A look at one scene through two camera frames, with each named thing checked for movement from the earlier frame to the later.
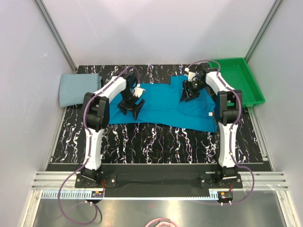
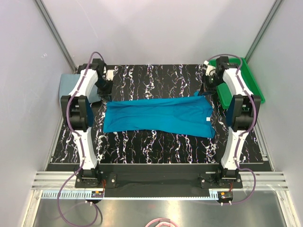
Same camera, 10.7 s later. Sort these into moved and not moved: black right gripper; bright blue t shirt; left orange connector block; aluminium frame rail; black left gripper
Moved: black right gripper; black left gripper; bright blue t shirt
Not moved: left orange connector block; aluminium frame rail
